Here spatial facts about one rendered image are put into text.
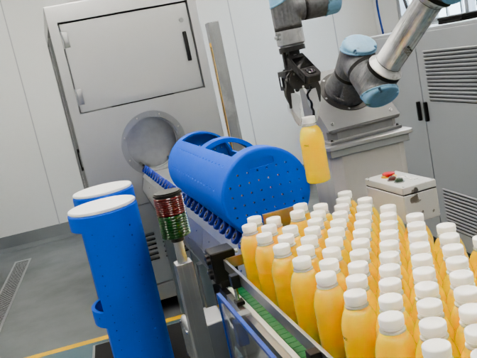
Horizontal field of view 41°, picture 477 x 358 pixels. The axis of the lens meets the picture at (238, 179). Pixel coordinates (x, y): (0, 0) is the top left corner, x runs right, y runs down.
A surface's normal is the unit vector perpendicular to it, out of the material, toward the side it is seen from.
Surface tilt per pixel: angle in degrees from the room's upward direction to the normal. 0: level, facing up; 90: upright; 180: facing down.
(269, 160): 90
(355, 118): 45
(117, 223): 90
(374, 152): 90
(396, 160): 90
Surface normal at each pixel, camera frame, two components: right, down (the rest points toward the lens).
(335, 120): 0.07, -0.60
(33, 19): 0.20, 0.15
